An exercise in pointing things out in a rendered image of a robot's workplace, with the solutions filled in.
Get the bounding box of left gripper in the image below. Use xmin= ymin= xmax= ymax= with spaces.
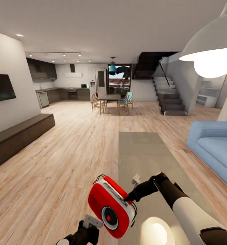
xmin=77 ymin=220 xmax=100 ymax=245

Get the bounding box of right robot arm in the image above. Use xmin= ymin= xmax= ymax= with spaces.
xmin=124 ymin=172 xmax=227 ymax=245

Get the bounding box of radio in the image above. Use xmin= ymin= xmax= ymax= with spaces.
xmin=88 ymin=176 xmax=137 ymax=239

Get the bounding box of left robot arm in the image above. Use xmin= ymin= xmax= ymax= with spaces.
xmin=56 ymin=214 xmax=104 ymax=245

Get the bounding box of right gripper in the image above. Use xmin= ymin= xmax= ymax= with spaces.
xmin=124 ymin=182 xmax=150 ymax=202

